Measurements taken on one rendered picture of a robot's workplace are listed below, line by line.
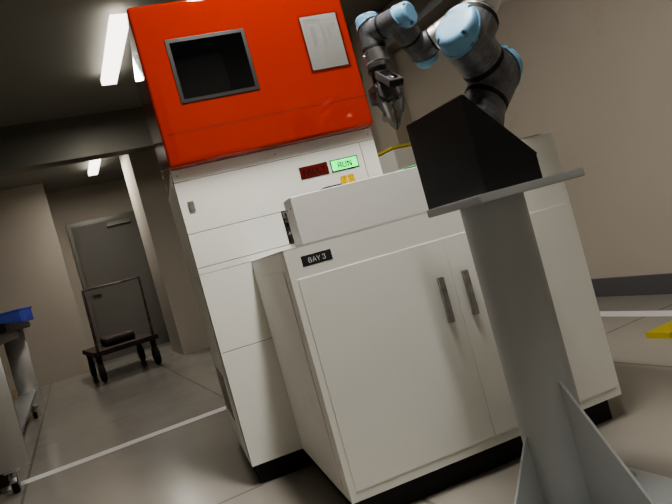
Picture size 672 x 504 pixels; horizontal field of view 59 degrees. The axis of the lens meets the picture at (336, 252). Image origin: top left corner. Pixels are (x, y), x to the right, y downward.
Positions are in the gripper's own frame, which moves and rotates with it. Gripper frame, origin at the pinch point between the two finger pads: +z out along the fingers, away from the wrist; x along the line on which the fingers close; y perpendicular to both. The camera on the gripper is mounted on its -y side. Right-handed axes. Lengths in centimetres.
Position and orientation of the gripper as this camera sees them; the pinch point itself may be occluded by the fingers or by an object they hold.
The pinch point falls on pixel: (397, 124)
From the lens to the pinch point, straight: 189.4
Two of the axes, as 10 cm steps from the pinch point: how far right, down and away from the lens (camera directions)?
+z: 2.6, 9.7, 0.2
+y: -2.7, 0.5, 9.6
